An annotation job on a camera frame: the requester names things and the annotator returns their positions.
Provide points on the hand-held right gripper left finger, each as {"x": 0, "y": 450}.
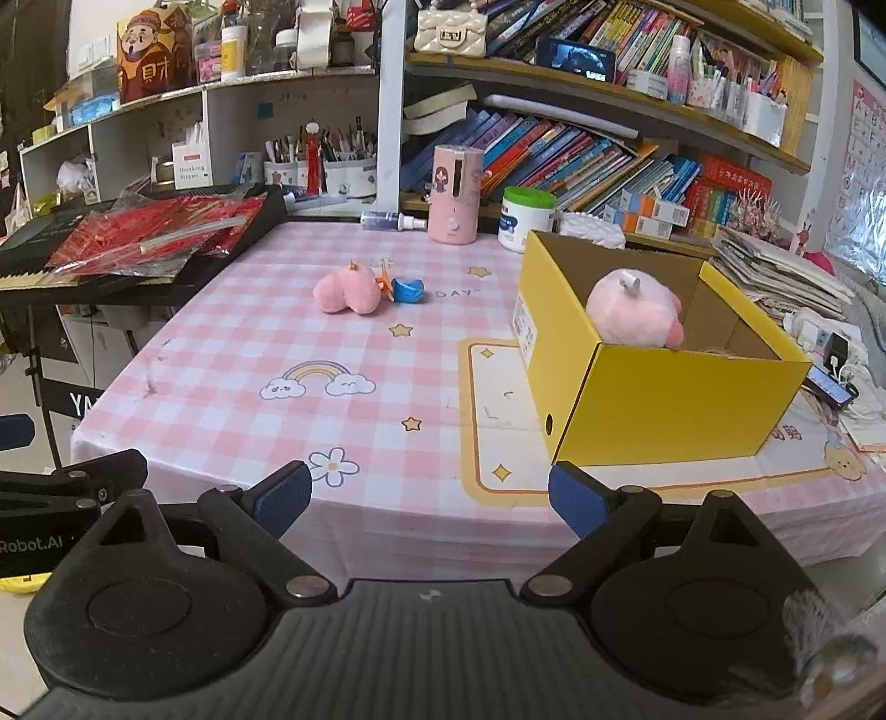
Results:
{"x": 284, "y": 495}

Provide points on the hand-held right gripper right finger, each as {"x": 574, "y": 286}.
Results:
{"x": 578, "y": 495}

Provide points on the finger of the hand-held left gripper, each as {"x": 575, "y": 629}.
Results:
{"x": 15, "y": 433}
{"x": 104, "y": 471}

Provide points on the yellow cardboard box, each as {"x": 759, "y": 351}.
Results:
{"x": 678, "y": 408}

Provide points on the pink plush pig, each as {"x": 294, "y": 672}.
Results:
{"x": 630, "y": 311}

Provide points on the yellow printed bag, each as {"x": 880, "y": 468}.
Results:
{"x": 17, "y": 583}

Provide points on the black keyboard stand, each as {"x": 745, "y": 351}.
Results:
{"x": 62, "y": 394}

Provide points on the pink checkered tablecloth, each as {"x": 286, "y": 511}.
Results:
{"x": 242, "y": 415}

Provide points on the small pink plush toy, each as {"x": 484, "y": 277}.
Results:
{"x": 342, "y": 291}

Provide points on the small orange toy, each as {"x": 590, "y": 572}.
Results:
{"x": 384, "y": 284}

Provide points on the small blue toy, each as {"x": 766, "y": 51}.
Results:
{"x": 408, "y": 291}

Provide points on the red packaged decorations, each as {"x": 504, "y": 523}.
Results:
{"x": 152, "y": 232}

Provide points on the white plastic bag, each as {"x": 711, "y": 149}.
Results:
{"x": 76, "y": 178}

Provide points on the white tissue box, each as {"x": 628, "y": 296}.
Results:
{"x": 592, "y": 230}

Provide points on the black electric keyboard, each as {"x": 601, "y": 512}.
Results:
{"x": 259, "y": 221}

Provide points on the smartphone with lit screen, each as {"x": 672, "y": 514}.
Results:
{"x": 830, "y": 386}

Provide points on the white jar green lid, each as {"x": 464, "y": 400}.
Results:
{"x": 522, "y": 225}

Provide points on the orange blue small box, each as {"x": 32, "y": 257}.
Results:
{"x": 640, "y": 223}
{"x": 657, "y": 206}

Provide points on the white power strip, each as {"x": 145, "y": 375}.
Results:
{"x": 813, "y": 329}

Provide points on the small dark spray bottle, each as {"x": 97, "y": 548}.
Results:
{"x": 384, "y": 221}

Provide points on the stack of papers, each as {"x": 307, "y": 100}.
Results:
{"x": 775, "y": 270}

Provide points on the white drinking straws box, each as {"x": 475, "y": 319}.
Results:
{"x": 190, "y": 169}

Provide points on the pink humidifier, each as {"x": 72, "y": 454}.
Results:
{"x": 453, "y": 201}

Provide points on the small white pen cup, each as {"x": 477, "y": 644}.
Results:
{"x": 284, "y": 172}

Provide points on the large white pen cup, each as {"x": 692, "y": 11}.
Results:
{"x": 349, "y": 176}

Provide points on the blue tissue pack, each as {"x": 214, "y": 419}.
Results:
{"x": 93, "y": 111}

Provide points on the row of slanted books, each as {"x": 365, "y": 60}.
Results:
{"x": 554, "y": 159}

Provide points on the red hanging doll ornament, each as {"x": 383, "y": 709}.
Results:
{"x": 314, "y": 159}

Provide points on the red boxed book set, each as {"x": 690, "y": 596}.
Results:
{"x": 730, "y": 194}

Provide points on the white shelf unit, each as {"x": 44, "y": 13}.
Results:
{"x": 228, "y": 118}

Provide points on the white flat board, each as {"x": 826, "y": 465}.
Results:
{"x": 561, "y": 114}

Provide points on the wooden bookshelf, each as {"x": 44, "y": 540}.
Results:
{"x": 727, "y": 128}

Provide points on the cartoon figure gift box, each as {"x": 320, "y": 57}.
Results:
{"x": 156, "y": 59}

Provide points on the white pen holder box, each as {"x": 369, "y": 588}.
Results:
{"x": 758, "y": 118}

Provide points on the propped dark smartphone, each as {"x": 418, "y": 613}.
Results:
{"x": 574, "y": 59}

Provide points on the pink white bottle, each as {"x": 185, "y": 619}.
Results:
{"x": 680, "y": 69}

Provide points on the white yellow label bottle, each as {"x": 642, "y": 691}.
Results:
{"x": 233, "y": 52}

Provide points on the wide white tape roll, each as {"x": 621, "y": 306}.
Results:
{"x": 315, "y": 38}

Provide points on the row of colourful shelf books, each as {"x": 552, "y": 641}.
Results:
{"x": 637, "y": 34}

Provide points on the white quilted purse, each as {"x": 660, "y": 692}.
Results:
{"x": 451, "y": 31}

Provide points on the dark framed screen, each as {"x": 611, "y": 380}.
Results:
{"x": 872, "y": 38}

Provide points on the alphabet wall poster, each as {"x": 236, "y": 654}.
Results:
{"x": 865, "y": 173}

